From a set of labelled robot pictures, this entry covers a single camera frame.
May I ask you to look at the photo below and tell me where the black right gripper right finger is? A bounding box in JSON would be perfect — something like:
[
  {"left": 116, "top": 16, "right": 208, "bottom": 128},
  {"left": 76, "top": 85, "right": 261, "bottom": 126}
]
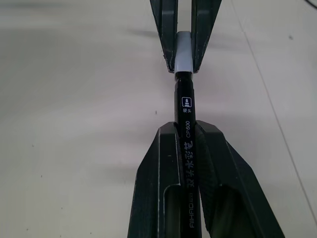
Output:
[{"left": 195, "top": 120, "right": 286, "bottom": 238}]

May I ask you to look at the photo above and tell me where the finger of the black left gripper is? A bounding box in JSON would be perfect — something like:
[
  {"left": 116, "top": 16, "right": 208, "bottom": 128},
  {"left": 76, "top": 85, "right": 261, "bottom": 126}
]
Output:
[
  {"left": 190, "top": 0, "right": 220, "bottom": 73},
  {"left": 149, "top": 0, "right": 179, "bottom": 73}
]

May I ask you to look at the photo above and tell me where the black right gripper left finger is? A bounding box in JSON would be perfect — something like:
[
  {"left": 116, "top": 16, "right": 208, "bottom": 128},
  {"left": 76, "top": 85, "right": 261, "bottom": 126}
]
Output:
[{"left": 127, "top": 121, "right": 187, "bottom": 238}]

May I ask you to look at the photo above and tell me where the grey marker cap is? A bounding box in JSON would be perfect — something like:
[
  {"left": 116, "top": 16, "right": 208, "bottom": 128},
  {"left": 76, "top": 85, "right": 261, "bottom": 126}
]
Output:
[{"left": 174, "top": 30, "right": 194, "bottom": 73}]

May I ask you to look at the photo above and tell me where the black marker with white print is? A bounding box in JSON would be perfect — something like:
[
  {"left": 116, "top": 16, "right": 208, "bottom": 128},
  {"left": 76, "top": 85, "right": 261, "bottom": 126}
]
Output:
[{"left": 173, "top": 70, "right": 207, "bottom": 238}]

